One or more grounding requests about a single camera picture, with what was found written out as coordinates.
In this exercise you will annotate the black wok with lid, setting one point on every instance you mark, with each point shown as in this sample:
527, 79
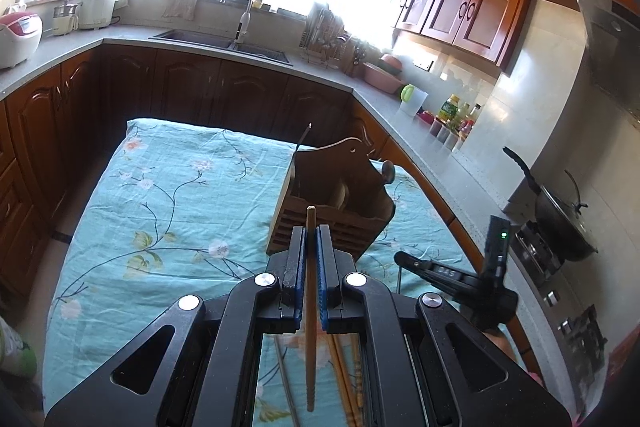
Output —
565, 222

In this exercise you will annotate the grey kitchen countertop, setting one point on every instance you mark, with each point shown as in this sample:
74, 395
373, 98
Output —
450, 167

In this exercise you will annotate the white blender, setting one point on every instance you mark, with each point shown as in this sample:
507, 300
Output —
65, 19

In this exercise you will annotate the small red container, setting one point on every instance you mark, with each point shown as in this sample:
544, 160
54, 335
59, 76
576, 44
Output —
426, 118

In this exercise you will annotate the brown round knob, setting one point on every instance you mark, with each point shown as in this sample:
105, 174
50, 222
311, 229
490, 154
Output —
388, 170

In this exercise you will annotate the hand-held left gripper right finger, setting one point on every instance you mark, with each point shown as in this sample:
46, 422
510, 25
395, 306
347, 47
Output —
322, 277

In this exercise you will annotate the steel kitchen sink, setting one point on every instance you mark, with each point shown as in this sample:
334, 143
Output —
200, 39

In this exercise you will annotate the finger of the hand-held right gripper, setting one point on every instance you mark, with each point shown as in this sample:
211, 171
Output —
440, 272

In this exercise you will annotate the pink white rice cooker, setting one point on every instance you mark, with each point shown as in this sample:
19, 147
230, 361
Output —
17, 38

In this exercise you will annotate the wooden slatted utensil holder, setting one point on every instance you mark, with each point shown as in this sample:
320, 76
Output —
350, 172

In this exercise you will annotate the steel range hood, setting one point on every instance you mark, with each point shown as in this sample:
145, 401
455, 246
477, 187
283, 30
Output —
610, 52

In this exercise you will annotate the knife block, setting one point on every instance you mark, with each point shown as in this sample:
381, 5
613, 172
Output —
356, 62

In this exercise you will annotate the metal chopstick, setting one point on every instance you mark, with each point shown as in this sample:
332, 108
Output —
304, 138
399, 279
286, 377

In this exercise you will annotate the pale spoon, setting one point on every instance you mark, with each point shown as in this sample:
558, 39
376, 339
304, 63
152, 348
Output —
341, 197

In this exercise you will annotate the turquoise floral tablecloth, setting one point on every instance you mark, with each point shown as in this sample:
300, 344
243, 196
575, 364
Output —
165, 207

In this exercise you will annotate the green yellow bottle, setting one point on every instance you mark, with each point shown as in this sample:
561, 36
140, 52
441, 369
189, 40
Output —
448, 111

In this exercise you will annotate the curved steel faucet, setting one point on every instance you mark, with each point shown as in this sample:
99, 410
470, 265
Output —
243, 19

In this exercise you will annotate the wooden lower cabinets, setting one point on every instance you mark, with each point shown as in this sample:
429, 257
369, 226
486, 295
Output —
200, 82

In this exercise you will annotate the plain wooden chopstick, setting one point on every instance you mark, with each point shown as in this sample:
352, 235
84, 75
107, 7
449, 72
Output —
311, 367

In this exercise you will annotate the patterned wooden chopstick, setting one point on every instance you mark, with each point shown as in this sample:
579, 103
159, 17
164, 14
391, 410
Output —
356, 377
339, 377

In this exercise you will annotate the metal dish rack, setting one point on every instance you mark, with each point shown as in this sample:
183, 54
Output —
322, 34

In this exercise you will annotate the row of spice jars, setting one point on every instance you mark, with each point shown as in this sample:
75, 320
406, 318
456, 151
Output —
447, 137

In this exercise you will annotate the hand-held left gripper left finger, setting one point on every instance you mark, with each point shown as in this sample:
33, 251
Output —
299, 277

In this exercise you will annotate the gas stove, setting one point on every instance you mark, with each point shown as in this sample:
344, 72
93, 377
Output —
560, 287

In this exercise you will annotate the green white cloth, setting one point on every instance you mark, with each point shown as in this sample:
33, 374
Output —
17, 352

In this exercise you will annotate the white hanging towel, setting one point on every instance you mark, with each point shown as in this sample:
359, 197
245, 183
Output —
179, 7

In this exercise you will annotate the pink plastic basin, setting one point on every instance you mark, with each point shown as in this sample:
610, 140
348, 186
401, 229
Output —
382, 77

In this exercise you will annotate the white electric pot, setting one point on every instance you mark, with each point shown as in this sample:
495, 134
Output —
99, 7

